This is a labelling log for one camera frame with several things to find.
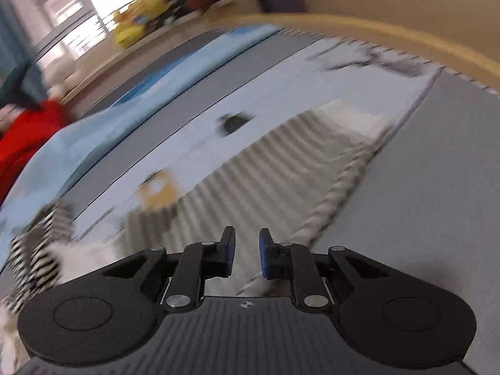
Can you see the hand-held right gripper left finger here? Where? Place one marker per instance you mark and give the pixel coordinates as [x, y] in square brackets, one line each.
[228, 250]

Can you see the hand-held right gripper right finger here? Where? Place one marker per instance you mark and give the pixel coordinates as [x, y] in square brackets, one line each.
[265, 256]

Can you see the beige ribbed knit garment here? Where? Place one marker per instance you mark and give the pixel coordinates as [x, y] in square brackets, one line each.
[250, 179]

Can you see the light blue printed blanket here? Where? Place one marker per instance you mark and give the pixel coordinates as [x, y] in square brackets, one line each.
[164, 86]

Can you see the grey bed sheet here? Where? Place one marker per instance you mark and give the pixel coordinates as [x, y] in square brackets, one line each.
[429, 187]

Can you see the red cloth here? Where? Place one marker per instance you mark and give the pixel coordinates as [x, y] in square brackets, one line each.
[27, 140]

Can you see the yellow plush toy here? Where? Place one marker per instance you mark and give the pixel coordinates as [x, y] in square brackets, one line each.
[138, 15]

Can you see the window with railing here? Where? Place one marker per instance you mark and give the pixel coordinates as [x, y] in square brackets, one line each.
[78, 11]

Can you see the teal curtain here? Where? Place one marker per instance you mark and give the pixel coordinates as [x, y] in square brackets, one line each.
[15, 58]

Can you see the wooden bed frame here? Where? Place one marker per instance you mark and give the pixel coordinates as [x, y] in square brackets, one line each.
[390, 27]

